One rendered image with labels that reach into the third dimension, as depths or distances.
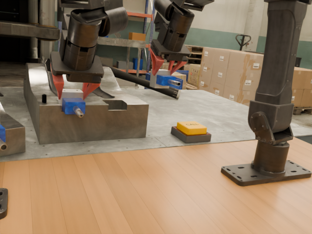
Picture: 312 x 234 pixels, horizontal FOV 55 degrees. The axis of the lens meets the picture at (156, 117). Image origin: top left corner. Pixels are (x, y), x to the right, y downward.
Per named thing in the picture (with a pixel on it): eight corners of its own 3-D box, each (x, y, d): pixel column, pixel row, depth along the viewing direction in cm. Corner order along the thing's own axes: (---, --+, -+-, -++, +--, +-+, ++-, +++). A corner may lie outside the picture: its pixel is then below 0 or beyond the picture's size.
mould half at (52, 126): (146, 137, 78) (151, 86, 74) (39, 144, 66) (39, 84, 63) (94, 94, 121) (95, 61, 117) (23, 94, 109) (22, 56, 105)
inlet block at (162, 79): (185, 94, 84) (187, 74, 83) (170, 94, 82) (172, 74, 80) (163, 86, 95) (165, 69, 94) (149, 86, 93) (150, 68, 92)
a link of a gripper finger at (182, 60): (150, 68, 92) (159, 41, 86) (170, 68, 96) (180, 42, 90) (158, 81, 88) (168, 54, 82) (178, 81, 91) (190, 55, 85)
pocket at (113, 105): (127, 119, 74) (128, 104, 73) (106, 119, 72) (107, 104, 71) (120, 113, 78) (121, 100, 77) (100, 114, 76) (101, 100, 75)
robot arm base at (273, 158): (224, 135, 61) (247, 148, 55) (295, 132, 70) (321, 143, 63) (218, 170, 64) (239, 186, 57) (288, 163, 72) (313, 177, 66)
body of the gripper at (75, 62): (49, 58, 63) (53, 27, 58) (96, 61, 68) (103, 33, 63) (52, 78, 59) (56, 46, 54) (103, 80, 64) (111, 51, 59)
